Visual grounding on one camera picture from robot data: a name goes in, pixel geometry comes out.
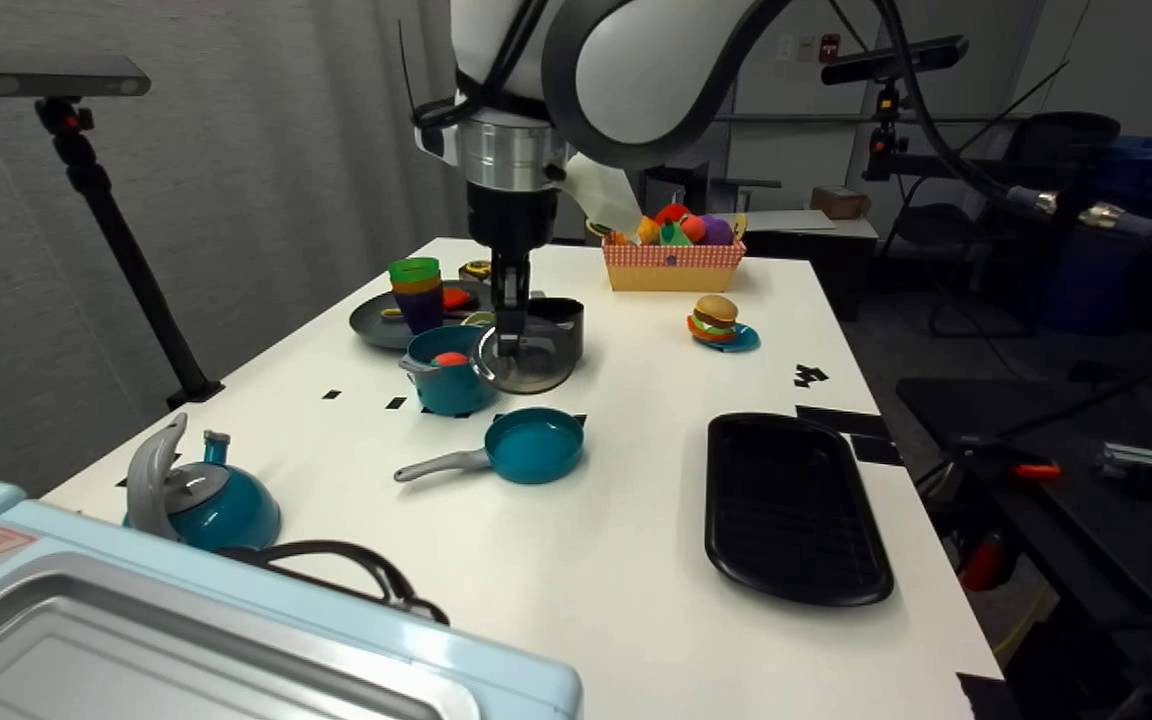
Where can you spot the small blue frying pan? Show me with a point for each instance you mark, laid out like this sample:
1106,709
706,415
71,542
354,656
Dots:
529,447

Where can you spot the toy hamburger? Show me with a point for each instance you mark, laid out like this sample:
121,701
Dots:
713,320

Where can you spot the black saucepan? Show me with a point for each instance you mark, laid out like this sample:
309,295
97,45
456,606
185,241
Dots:
558,324

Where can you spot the camera on black tripod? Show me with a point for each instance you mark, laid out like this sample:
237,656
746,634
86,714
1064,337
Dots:
59,85

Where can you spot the pink basket of toy fruit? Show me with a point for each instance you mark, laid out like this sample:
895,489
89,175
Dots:
675,253

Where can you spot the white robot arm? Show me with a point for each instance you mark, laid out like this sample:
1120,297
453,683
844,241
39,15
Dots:
616,81

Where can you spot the blue pot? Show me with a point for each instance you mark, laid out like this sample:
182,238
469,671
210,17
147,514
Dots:
446,369

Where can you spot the blue toy kettle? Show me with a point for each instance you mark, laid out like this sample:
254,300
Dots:
207,501

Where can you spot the stacked coloured cups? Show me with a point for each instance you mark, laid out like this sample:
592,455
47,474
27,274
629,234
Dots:
417,291

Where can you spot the light blue toaster oven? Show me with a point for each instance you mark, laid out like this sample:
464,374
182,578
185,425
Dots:
104,621

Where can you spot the grey round tray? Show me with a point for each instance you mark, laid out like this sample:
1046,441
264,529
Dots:
381,324

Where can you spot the black baking tray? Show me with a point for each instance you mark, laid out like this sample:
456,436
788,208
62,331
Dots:
788,518

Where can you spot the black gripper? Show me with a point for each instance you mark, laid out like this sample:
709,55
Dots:
510,225

